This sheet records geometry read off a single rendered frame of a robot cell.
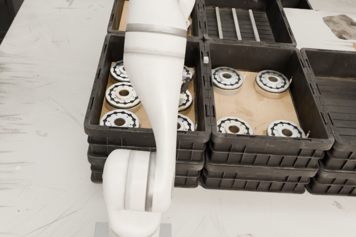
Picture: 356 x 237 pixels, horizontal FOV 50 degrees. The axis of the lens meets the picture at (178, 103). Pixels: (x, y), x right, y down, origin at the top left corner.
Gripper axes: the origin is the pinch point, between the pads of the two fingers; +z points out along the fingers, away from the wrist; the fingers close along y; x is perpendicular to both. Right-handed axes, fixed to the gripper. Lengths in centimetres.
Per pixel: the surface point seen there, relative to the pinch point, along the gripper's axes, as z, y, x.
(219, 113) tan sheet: 2.5, 16.2, -2.0
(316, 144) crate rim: -7.0, 36.9, -19.6
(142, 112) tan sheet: 2.5, -5.5, -4.1
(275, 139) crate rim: -7.6, 27.0, -19.5
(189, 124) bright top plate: -0.4, 7.4, -9.9
